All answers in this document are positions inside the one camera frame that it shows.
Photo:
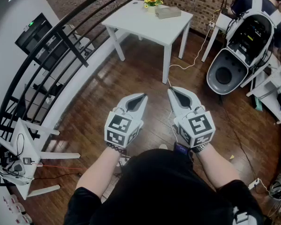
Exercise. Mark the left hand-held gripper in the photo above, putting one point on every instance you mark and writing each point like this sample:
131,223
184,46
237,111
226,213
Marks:
121,130

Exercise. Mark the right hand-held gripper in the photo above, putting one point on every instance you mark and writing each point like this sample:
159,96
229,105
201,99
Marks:
196,128

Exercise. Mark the beige box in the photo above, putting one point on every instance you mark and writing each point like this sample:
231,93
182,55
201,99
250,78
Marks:
167,12

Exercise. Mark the person's right forearm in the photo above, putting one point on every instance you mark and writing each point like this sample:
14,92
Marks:
215,165

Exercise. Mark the person's left forearm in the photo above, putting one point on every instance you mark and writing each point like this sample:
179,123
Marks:
96,170

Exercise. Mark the purple device on belt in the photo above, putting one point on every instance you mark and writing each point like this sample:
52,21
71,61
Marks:
180,148

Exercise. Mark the silver metal wristwatch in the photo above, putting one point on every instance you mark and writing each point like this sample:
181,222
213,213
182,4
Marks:
200,147

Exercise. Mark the white square table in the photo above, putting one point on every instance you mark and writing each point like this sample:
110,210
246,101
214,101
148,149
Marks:
142,24

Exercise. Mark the white narrow desk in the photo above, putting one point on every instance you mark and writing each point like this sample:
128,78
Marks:
221,23

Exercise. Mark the white shelf rack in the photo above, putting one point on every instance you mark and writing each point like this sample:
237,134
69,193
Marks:
271,88

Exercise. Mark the person's black shirt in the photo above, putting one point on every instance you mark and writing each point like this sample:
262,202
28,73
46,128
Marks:
159,191

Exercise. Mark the black metal railing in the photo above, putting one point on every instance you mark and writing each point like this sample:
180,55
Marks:
61,39

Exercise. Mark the yellow sunflower bouquet in pot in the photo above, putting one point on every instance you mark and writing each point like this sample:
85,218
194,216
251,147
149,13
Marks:
152,2

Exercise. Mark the black router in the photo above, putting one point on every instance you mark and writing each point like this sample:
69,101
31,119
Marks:
226,8

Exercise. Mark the white power strip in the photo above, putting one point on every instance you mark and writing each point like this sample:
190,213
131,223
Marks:
254,183

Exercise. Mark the small white side table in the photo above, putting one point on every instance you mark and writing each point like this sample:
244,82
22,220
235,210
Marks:
25,149

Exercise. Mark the grey gripper on side table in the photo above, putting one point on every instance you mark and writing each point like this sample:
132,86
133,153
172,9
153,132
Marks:
10,170

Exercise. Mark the black wall cabinet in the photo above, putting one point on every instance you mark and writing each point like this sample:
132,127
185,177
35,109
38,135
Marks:
35,35

